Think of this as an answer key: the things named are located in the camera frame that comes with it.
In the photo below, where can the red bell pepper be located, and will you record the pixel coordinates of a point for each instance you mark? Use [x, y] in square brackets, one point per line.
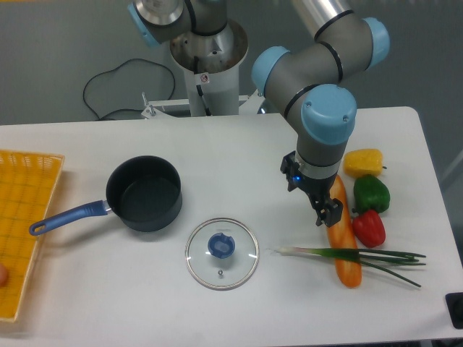
[369, 229]

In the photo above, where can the glass pot lid blue knob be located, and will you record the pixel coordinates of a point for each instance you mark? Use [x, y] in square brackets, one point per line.
[222, 254]

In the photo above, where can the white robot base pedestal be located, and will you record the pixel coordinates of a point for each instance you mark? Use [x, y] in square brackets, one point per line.
[211, 69]

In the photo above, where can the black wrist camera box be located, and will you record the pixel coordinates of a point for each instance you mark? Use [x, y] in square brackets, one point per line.
[290, 168]

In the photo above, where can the orange baguette bread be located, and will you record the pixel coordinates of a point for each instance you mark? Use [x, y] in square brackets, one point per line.
[341, 235]

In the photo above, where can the yellow bell pepper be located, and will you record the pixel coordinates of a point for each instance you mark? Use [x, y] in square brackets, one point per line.
[362, 162]

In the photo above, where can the black device at table edge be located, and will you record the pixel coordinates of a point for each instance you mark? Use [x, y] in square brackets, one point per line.
[454, 302]

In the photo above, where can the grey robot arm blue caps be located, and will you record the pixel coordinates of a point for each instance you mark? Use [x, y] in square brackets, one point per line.
[303, 87]

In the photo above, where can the yellow woven basket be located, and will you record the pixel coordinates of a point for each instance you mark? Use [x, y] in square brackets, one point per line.
[28, 182]

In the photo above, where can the green onion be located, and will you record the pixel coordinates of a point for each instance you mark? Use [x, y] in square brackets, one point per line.
[367, 257]

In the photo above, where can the white metal mounting bracket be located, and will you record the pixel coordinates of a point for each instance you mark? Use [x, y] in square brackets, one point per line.
[180, 108]

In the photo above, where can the black saucepan blue handle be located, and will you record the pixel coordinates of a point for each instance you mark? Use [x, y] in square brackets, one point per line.
[145, 192]

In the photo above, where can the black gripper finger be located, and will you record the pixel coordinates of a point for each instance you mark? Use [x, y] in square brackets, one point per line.
[320, 210]
[333, 209]

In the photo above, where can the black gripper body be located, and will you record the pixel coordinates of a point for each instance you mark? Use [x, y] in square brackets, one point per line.
[318, 190]

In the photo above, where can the green bell pepper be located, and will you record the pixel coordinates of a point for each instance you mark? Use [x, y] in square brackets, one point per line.
[370, 193]

